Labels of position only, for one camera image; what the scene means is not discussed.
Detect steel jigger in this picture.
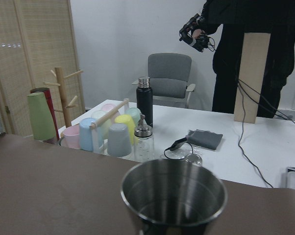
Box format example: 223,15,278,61
120,159,228,235

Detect green cup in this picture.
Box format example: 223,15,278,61
125,108,141,127

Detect yellow cup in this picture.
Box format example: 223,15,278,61
114,115,136,145

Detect black insulated bottle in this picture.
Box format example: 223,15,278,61
136,76,153,127

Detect glass dispenser bottle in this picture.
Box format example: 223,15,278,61
134,114,155,162

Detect grey cup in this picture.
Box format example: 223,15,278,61
107,123,132,157

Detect pink cup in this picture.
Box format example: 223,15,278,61
100,103,116,113

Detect grey office chair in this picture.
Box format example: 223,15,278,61
132,52,196,109

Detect white cup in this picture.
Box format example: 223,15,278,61
91,110,113,138

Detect grey folded cloth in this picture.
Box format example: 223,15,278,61
186,129,223,150

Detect small steel cup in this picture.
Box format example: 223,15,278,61
184,153,202,166

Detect blue cup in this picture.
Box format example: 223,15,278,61
79,117,96,151

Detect wooden mug tree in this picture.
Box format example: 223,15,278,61
44,67,84,127

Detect green tumbler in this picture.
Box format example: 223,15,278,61
27,92,56,141

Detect red tumbler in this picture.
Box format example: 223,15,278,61
30,87,59,141

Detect wooden plank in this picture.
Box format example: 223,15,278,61
234,33,270,123

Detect person in black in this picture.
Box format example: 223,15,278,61
192,0,295,118

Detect handheld camera rig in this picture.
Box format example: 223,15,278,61
178,13,216,53

